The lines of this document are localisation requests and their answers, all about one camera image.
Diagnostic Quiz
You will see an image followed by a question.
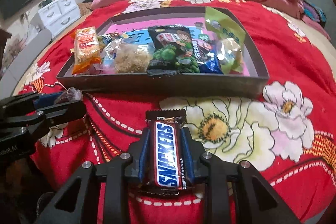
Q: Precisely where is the dark chocolate cake pack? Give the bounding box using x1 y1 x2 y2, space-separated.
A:
54 87 83 105

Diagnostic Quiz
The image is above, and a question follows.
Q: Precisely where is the snickers bar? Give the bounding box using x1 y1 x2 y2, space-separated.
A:
146 109 189 194

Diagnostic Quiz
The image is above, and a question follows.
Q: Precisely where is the orange bread snack pack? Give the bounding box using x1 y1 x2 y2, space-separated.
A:
72 27 101 75

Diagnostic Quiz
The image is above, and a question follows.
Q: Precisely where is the meat floss cake pack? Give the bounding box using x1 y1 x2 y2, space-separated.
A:
97 38 155 74

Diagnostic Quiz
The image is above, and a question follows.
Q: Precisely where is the green pea snack pack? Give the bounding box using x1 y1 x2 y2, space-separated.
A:
147 26 200 76

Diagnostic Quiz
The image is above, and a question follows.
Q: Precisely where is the blue oreo pack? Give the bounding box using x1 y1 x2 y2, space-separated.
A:
192 39 223 75

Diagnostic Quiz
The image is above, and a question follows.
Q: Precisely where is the white drawer cabinet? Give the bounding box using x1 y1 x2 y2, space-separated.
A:
30 0 81 39

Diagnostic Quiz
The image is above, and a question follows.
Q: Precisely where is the red floral blanket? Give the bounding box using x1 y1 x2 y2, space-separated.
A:
11 0 336 224

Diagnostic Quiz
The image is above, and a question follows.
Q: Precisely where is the dark shallow cardboard tray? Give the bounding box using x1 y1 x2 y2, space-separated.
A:
56 6 269 98

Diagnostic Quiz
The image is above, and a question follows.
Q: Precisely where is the light green snack pack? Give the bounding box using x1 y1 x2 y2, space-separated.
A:
205 7 246 74

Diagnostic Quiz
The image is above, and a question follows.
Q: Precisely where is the colourful folded cloth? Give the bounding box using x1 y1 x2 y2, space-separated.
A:
303 0 327 28

